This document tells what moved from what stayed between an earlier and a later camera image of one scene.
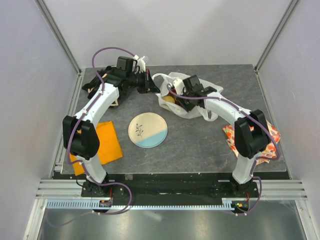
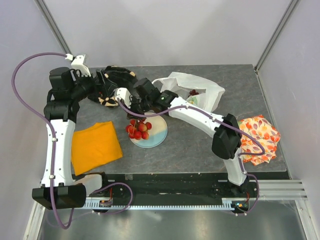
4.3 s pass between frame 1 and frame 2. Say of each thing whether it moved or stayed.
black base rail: stayed
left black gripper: moved
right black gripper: moved
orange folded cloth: stayed
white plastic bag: moved
